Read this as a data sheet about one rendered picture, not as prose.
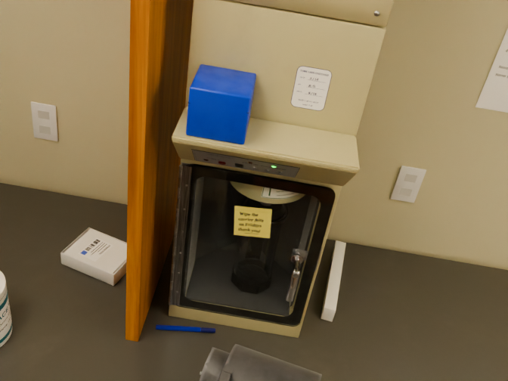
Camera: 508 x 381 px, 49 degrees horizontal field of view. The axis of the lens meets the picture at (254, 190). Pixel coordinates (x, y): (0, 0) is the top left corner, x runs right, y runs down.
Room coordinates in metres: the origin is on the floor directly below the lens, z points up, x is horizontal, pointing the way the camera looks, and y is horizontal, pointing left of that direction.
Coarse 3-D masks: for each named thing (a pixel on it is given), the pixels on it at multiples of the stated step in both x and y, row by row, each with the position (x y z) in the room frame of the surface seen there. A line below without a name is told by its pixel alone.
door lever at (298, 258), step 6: (294, 258) 0.90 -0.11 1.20; (300, 258) 0.90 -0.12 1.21; (294, 264) 0.89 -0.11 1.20; (294, 270) 0.86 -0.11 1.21; (294, 276) 0.85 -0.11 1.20; (294, 282) 0.86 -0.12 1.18; (288, 288) 0.86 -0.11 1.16; (294, 288) 0.86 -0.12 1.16; (288, 294) 0.86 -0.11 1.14; (294, 294) 0.86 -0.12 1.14; (288, 300) 0.86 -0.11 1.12
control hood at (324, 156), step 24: (264, 120) 0.91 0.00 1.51; (192, 144) 0.81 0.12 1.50; (216, 144) 0.80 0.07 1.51; (240, 144) 0.81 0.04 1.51; (264, 144) 0.83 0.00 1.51; (288, 144) 0.84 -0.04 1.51; (312, 144) 0.86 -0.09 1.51; (336, 144) 0.87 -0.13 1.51; (312, 168) 0.82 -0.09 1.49; (336, 168) 0.80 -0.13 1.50
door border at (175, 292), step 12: (180, 180) 0.90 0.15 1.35; (288, 180) 0.91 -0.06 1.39; (180, 204) 0.91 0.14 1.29; (180, 216) 0.91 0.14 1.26; (180, 228) 0.91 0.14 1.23; (180, 240) 0.91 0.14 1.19; (180, 252) 0.91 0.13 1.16; (180, 264) 0.91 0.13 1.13; (180, 276) 0.91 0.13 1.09; (180, 288) 0.91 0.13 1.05
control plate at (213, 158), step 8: (200, 152) 0.83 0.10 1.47; (208, 152) 0.83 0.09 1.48; (200, 160) 0.88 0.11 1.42; (216, 160) 0.86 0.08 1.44; (224, 160) 0.86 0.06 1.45; (232, 160) 0.85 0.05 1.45; (240, 160) 0.84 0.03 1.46; (248, 160) 0.83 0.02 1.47; (256, 160) 0.83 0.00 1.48; (240, 168) 0.88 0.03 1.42; (248, 168) 0.88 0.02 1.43; (256, 168) 0.87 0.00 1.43; (264, 168) 0.86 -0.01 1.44; (272, 168) 0.85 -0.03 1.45; (280, 168) 0.84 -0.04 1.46; (288, 168) 0.84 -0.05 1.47; (296, 168) 0.83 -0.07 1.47; (288, 176) 0.89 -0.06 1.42
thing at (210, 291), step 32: (192, 192) 0.91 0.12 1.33; (224, 192) 0.91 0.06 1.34; (256, 192) 0.91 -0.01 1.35; (288, 192) 0.91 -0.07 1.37; (320, 192) 0.91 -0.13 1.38; (192, 224) 0.91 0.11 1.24; (224, 224) 0.91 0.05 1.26; (288, 224) 0.91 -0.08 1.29; (320, 224) 0.91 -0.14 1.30; (192, 256) 0.91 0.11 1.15; (224, 256) 0.91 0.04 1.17; (256, 256) 0.91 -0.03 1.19; (288, 256) 0.91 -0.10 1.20; (192, 288) 0.91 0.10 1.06; (224, 288) 0.91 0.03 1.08; (256, 288) 0.91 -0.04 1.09; (256, 320) 0.91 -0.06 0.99; (288, 320) 0.91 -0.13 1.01
